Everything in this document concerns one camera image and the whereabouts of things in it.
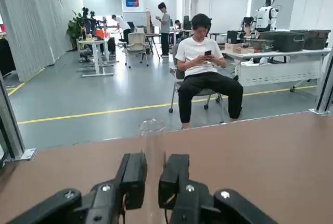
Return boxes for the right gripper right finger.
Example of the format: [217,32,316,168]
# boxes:
[158,153,278,224]

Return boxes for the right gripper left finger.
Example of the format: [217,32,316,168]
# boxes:
[7,153,148,224]

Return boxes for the glass test tube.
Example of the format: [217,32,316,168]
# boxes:
[138,118,167,224]

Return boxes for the white desk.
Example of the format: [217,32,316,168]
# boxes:
[77,37,115,78]

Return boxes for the beige office chair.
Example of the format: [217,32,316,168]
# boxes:
[124,32,150,68]

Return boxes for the cardboard box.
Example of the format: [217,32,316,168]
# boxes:
[224,42,255,54]

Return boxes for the long white table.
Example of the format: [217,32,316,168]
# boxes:
[223,48,331,92]

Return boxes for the black equipment case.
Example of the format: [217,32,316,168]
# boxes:
[226,30,247,44]

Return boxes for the whiteboard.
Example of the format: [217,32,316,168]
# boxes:
[123,11,148,27]

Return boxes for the green potted plant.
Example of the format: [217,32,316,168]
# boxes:
[66,7,91,51]

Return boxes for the black storage crate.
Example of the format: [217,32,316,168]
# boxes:
[258,31,305,52]
[290,29,331,51]

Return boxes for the grey curtain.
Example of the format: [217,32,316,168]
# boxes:
[0,0,67,83]

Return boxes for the white humanoid robot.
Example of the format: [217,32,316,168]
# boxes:
[253,0,281,32]

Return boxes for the aluminium frame post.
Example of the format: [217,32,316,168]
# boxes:
[309,49,333,115]
[0,71,37,163]

